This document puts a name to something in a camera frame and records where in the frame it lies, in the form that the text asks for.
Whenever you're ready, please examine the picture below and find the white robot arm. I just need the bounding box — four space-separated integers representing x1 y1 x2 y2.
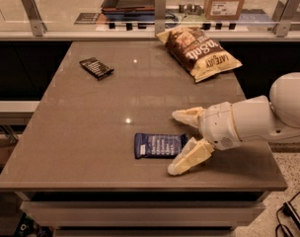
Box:
168 72 300 176

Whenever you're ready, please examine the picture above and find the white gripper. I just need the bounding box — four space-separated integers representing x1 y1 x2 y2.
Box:
168 102 241 176

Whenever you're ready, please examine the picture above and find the blue rxbar blueberry wrapper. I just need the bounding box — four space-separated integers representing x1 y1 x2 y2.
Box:
134 133 188 159

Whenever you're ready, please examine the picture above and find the black power strip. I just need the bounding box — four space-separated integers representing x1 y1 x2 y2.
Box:
282 201 300 231

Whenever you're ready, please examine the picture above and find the grey metal bracket left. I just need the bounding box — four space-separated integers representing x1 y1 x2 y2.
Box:
21 0 46 37

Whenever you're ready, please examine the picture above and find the yellow brown chips bag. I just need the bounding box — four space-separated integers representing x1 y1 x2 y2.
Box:
157 27 242 83

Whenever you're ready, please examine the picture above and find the grey metal bracket right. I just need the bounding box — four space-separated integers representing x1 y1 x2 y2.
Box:
272 0 300 38

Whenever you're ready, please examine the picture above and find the black snack bar wrapper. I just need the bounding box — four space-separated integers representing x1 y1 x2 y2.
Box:
79 57 113 80

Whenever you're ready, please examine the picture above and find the cardboard box with label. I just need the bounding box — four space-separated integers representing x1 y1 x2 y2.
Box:
203 0 245 20

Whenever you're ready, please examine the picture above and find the grey metal bracket middle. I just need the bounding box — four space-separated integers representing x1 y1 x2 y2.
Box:
155 0 166 34

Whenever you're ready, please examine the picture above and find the grey metal bracket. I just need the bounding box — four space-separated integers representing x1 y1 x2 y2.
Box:
272 0 300 38
21 0 46 37
155 0 166 34

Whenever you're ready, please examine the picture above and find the black cable on floor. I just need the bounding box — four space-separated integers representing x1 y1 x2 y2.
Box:
275 181 300 237

